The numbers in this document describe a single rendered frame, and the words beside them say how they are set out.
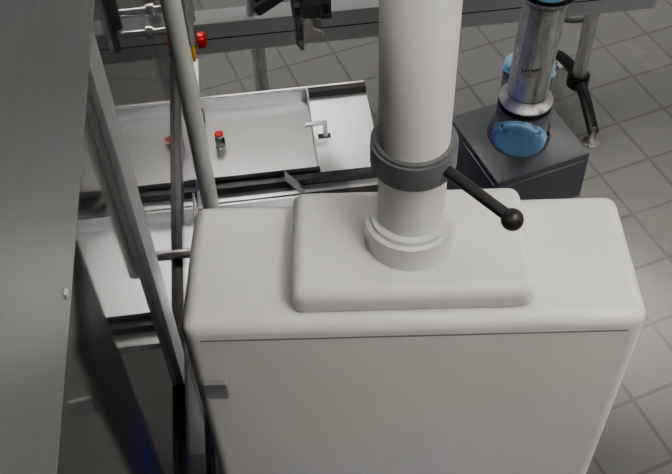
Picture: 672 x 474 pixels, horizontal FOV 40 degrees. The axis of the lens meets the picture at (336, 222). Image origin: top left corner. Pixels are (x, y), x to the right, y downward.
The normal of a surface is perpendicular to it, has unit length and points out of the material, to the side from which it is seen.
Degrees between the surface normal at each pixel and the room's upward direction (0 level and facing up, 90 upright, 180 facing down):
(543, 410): 90
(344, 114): 0
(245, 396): 90
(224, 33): 90
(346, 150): 0
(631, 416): 0
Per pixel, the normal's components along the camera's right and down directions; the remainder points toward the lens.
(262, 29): 0.12, 0.75
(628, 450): -0.03, -0.65
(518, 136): -0.23, 0.82
